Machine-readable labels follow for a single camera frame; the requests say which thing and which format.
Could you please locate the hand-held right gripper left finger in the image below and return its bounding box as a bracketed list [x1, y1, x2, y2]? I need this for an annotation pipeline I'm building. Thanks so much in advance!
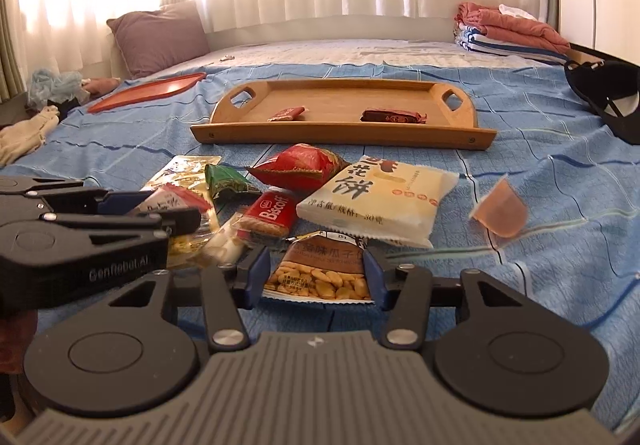
[100, 245, 273, 355]

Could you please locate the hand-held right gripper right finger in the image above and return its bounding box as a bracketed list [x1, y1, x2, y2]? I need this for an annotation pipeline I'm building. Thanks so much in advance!
[362, 247, 531, 353]

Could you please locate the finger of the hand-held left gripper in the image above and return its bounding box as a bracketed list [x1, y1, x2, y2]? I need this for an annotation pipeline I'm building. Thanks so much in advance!
[50, 207, 201, 271]
[30, 177, 163, 216]

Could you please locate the white and red snack packet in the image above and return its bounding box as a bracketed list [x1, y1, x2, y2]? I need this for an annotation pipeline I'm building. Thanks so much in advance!
[132, 185, 213, 226]

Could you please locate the gold snack packet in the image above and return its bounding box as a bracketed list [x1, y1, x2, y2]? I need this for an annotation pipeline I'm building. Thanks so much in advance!
[141, 155, 223, 193]
[167, 207, 221, 271]

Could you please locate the small white candy packet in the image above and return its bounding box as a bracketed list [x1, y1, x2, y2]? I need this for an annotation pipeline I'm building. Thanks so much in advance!
[200, 212, 251, 268]

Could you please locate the seed packet with clear window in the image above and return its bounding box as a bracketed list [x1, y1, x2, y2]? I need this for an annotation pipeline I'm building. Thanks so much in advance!
[262, 230, 376, 303]

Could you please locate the red biscuit packet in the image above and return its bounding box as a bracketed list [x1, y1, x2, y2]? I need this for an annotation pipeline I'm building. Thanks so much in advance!
[235, 191, 301, 243]

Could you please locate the white pastry packet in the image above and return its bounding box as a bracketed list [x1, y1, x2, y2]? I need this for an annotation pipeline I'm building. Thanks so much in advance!
[296, 155, 460, 249]

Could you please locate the orange jelly cup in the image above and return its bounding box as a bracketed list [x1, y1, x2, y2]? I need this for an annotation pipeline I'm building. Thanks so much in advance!
[469, 175, 528, 240]

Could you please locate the wooden tray with handles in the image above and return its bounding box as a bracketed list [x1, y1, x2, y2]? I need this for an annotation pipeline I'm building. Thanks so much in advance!
[190, 79, 498, 152]

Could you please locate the green peas packet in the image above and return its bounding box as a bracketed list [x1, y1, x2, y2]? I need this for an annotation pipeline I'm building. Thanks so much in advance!
[204, 164, 256, 202]

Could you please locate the red plastic tray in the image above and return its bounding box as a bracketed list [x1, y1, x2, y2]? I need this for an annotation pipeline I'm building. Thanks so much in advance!
[87, 72, 207, 114]

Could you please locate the pink cloth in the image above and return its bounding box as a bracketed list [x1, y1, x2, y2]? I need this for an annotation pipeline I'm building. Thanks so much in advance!
[80, 76, 121, 102]

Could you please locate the red puffed snack packet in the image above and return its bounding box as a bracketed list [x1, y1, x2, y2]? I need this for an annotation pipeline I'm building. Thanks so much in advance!
[248, 143, 351, 196]

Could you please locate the beige cloth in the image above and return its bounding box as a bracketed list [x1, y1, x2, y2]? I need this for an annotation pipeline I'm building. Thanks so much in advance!
[0, 105, 61, 166]

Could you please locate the blue plastic bag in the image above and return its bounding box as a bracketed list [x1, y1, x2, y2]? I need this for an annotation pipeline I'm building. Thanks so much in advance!
[26, 67, 91, 108]

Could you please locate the small red candy packet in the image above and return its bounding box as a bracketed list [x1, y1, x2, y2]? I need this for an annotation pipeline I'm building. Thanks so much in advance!
[266, 106, 307, 122]

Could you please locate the dark brown snack bar packet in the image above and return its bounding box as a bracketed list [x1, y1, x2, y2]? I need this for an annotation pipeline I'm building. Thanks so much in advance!
[361, 108, 429, 124]

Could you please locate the purple pillow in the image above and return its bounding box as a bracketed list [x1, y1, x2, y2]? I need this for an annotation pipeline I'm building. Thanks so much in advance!
[106, 0, 211, 80]

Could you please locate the blue checked bedsheet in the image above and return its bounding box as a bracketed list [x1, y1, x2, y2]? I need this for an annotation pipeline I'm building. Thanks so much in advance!
[0, 62, 640, 426]

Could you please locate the white quilted mattress pad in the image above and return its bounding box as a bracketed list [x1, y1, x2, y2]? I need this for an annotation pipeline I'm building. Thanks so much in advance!
[150, 37, 566, 76]

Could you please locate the folded blue striped towel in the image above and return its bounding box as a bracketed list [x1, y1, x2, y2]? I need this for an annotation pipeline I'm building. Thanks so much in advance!
[454, 22, 568, 66]

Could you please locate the folded blankets stack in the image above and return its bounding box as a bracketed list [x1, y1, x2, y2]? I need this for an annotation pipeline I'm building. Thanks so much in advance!
[455, 1, 571, 56]

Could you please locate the black cap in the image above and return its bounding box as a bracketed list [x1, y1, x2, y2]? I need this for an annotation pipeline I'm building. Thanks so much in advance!
[564, 60, 640, 146]

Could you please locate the white cloth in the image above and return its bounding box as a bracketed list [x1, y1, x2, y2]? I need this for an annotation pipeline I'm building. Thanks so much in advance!
[497, 4, 538, 20]

